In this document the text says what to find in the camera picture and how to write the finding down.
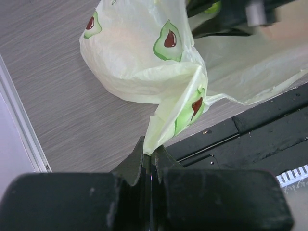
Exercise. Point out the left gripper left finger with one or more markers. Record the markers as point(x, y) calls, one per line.
point(110, 201)

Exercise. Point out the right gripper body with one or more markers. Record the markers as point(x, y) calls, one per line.
point(234, 17)

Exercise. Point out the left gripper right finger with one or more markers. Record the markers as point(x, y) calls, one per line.
point(215, 199)

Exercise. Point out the green fake lime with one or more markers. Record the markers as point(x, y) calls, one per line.
point(214, 8)

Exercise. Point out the green avocado plastic bag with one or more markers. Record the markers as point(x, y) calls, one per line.
point(143, 51)

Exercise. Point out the white cable duct strip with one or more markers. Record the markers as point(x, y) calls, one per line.
point(292, 176)

